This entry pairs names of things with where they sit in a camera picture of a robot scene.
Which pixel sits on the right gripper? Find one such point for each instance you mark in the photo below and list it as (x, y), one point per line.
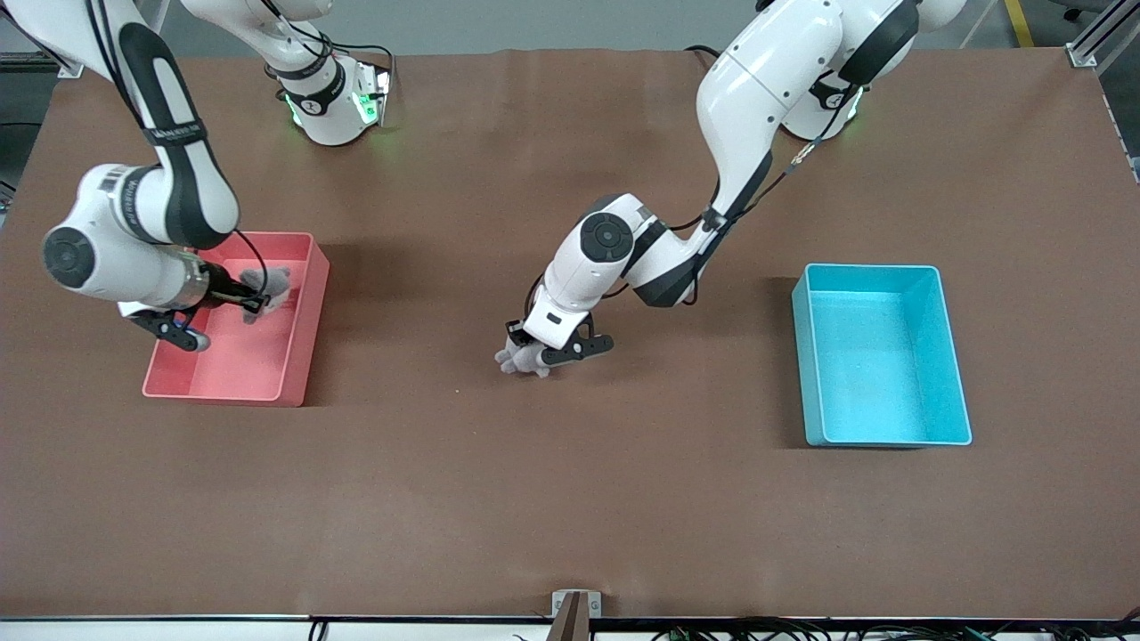
(223, 292)

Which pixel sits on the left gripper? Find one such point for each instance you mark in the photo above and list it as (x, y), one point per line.
(516, 336)

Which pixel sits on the grey plush toy with keyring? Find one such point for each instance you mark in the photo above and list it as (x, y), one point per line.
(521, 361)

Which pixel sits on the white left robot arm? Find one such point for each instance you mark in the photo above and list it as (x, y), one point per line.
(766, 80)

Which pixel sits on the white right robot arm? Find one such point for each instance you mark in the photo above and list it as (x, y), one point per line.
(116, 214)

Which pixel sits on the pink plastic box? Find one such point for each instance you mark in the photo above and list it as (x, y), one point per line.
(240, 374)

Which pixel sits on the blue plastic box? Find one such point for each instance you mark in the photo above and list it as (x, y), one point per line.
(877, 392)

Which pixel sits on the brown table cover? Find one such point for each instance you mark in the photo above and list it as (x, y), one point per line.
(570, 490)

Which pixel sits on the grey metal clamp bracket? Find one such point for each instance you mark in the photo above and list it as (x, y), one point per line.
(559, 605)

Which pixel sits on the brown post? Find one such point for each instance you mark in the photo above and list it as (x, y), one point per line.
(570, 623)

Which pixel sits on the aluminium frame rail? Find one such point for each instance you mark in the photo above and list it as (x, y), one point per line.
(71, 67)
(1087, 53)

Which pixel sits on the silver base connector bracket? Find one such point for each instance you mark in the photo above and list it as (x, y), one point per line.
(378, 85)

